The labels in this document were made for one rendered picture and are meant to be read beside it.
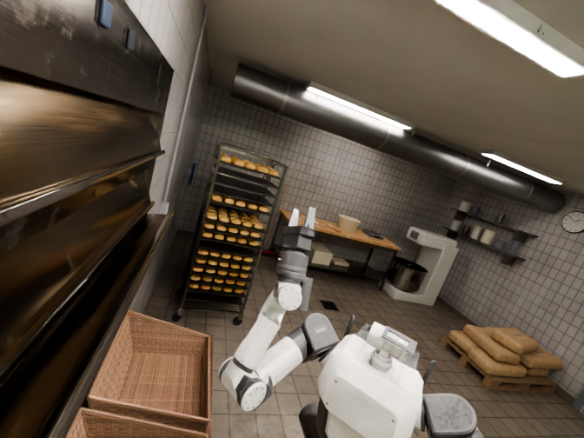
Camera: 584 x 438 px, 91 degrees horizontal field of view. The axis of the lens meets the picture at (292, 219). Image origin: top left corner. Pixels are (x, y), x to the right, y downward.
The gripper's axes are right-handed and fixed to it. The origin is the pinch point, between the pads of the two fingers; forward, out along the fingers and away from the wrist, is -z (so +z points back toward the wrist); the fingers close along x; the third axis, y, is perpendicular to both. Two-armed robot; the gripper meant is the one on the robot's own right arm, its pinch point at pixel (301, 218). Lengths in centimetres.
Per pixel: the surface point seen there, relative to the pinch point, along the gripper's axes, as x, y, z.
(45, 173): 10, 58, 9
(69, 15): 14, 61, -15
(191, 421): -57, -6, 85
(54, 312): -3, 51, 33
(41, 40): 18, 62, -7
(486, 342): -94, -384, 50
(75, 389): 11, 44, 42
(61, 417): 15, 45, 44
